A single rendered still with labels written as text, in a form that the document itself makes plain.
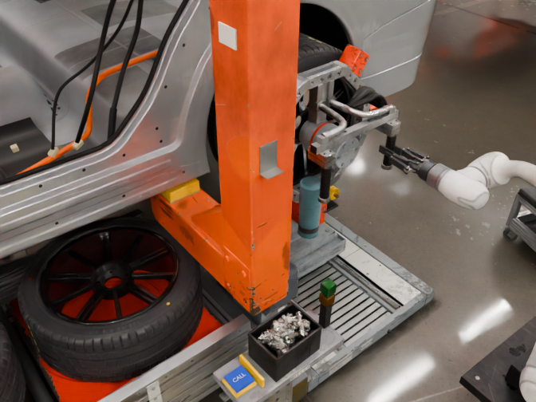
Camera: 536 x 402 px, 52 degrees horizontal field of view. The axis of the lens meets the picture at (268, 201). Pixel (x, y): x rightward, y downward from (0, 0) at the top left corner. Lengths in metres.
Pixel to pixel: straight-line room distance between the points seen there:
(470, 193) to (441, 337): 0.87
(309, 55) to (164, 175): 0.68
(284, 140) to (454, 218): 1.89
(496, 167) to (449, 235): 1.14
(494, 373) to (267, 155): 1.17
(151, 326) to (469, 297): 1.56
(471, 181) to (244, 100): 0.91
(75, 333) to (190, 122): 0.81
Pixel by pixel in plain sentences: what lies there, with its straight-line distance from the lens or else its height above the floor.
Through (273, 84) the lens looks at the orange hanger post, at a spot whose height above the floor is 1.35.
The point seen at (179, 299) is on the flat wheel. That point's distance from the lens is 1.98.
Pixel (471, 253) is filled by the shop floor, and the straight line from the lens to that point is 3.06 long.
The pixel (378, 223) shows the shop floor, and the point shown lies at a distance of 3.11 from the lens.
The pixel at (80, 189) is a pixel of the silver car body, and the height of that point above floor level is 0.90.
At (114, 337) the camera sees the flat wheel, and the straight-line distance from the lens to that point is 1.92.
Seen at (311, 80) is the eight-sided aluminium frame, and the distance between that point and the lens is 1.99.
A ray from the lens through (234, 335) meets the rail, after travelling 2.04.
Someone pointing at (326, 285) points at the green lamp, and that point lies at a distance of 1.80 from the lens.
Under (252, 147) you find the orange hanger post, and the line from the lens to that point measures 1.44.
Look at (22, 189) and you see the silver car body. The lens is 1.84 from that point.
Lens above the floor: 1.96
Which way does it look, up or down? 38 degrees down
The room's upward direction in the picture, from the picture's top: straight up
